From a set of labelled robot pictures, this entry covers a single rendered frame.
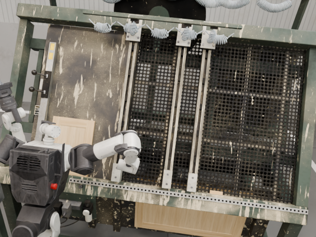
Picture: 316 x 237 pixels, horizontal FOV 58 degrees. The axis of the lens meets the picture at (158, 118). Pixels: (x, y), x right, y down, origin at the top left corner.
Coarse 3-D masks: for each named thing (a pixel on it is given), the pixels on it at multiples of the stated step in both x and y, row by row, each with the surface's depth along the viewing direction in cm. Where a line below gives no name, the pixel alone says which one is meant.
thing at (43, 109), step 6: (54, 42) 210; (54, 48) 210; (48, 54) 210; (54, 54) 210; (48, 60) 209; (54, 60) 211; (48, 66) 209; (54, 66) 212; (48, 96) 208; (42, 102) 207; (48, 102) 209; (42, 108) 207; (42, 114) 206; (36, 132) 206; (36, 138) 205; (42, 138) 207
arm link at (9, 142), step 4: (4, 140) 156; (8, 140) 156; (0, 144) 156; (4, 144) 155; (8, 144) 156; (12, 144) 157; (16, 144) 158; (0, 148) 154; (4, 148) 154; (8, 148) 155; (12, 148) 157; (0, 152) 154; (4, 152) 154; (8, 152) 155; (0, 156) 153; (4, 156) 154; (8, 156) 156
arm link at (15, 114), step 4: (12, 104) 168; (16, 104) 171; (4, 108) 167; (8, 108) 167; (12, 108) 166; (16, 108) 168; (20, 108) 175; (8, 112) 169; (12, 112) 167; (16, 112) 168; (20, 112) 173; (24, 112) 175; (8, 116) 169; (12, 116) 170; (16, 116) 168; (20, 116) 173; (24, 116) 176; (12, 120) 170; (16, 120) 169; (20, 120) 170
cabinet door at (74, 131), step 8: (56, 120) 208; (64, 120) 207; (72, 120) 207; (80, 120) 207; (88, 120) 206; (64, 128) 207; (72, 128) 207; (80, 128) 207; (88, 128) 206; (64, 136) 207; (72, 136) 207; (80, 136) 206; (88, 136) 206; (72, 144) 206
